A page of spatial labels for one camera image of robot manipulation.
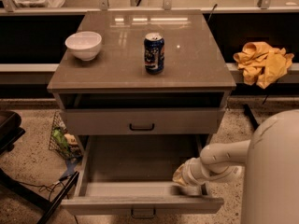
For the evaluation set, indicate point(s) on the dark chair seat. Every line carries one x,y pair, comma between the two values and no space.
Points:
10,130

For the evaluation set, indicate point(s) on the white ceramic bowl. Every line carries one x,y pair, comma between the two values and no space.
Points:
84,45

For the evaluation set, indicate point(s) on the grey top drawer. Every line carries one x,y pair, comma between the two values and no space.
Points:
142,121

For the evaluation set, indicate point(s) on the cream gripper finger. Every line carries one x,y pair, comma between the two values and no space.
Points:
180,169
177,178

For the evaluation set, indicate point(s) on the yellow crumpled cloth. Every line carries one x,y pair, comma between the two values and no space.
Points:
262,64

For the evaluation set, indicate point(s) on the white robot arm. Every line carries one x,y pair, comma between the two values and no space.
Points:
271,161

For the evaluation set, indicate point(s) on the wire mesh waste basket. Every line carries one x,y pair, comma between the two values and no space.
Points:
61,141

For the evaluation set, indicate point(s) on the grey drawer cabinet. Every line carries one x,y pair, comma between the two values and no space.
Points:
194,76

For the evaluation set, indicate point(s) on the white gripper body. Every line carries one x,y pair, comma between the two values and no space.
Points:
188,173

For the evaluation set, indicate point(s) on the grey drawer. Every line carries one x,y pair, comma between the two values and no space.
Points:
132,175
142,121

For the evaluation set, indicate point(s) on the black stand base right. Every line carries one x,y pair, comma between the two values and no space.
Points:
249,114

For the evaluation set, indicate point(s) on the blue soda can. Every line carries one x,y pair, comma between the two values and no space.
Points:
154,53

